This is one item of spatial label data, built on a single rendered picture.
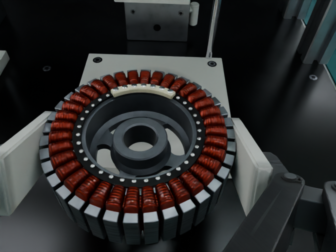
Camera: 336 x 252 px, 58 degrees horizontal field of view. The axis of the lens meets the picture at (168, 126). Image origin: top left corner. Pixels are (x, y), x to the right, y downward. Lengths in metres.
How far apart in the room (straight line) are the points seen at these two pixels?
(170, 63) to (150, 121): 0.16
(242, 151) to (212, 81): 0.17
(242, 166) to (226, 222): 0.09
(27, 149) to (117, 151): 0.05
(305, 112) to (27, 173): 0.26
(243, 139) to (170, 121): 0.06
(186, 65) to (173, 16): 0.07
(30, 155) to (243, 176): 0.11
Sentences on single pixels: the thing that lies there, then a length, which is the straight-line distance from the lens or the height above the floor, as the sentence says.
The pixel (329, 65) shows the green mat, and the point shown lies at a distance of 0.45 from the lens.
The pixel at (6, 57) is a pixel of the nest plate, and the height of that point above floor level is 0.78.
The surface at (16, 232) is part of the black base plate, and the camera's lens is 0.26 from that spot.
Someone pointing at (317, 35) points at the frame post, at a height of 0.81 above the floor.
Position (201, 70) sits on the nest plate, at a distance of 0.33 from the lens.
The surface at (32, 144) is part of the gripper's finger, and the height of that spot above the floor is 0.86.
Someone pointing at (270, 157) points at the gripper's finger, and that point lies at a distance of 0.17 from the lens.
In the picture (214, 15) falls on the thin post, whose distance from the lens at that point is 0.32.
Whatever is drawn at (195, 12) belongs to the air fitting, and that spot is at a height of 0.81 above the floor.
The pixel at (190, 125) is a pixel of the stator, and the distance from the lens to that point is 0.18.
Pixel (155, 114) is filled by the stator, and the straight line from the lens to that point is 0.21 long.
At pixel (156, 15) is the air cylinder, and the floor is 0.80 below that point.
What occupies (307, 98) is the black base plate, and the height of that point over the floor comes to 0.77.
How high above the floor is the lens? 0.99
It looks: 50 degrees down
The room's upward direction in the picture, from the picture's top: 3 degrees clockwise
